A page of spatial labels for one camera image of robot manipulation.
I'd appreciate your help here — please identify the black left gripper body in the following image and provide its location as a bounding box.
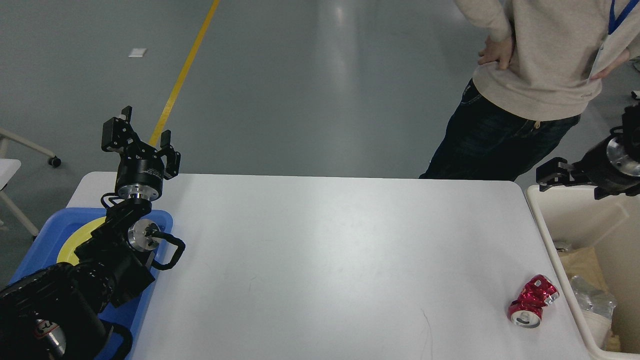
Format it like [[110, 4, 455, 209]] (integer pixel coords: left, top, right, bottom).
[[115, 154, 165, 202]]

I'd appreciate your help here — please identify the brown paper ball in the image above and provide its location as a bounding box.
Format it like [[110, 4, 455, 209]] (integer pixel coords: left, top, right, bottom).
[[605, 333, 622, 353]]

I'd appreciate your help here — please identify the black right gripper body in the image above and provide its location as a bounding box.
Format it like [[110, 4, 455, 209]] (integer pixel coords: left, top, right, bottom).
[[580, 136, 640, 191]]

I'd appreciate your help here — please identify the brown paper bag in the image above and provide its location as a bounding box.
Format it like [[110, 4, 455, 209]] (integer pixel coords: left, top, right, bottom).
[[557, 247, 610, 292]]

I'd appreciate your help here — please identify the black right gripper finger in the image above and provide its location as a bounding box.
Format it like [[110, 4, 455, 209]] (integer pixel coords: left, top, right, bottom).
[[594, 184, 640, 200], [535, 157, 591, 192]]

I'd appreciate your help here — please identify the beige plastic bin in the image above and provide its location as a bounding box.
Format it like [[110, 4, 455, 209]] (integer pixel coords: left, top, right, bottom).
[[525, 186, 640, 360]]

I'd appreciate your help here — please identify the yellow plastic plate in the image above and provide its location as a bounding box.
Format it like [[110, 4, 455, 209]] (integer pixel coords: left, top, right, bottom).
[[55, 216, 106, 265]]

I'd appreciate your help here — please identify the silver foil bag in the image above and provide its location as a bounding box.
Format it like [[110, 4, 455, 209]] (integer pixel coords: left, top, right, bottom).
[[569, 275, 618, 321]]

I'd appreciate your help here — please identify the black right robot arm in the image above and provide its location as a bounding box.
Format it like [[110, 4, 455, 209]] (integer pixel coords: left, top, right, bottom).
[[535, 104, 640, 200]]

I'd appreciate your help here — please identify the person in beige sweater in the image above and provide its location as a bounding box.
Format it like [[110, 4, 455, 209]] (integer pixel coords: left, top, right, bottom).
[[420, 0, 640, 182]]

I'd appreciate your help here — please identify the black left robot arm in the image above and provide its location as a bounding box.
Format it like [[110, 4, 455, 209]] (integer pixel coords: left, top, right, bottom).
[[1, 105, 186, 360]]

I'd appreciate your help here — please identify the crushed red soda can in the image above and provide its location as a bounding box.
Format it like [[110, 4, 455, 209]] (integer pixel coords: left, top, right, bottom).
[[507, 274, 560, 329]]

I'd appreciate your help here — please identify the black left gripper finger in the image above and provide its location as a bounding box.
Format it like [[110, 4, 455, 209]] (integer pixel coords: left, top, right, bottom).
[[102, 105, 150, 157], [158, 130, 182, 180]]

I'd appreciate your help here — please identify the white paper cup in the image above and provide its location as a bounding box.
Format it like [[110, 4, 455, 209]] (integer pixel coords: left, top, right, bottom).
[[582, 310, 612, 350]]

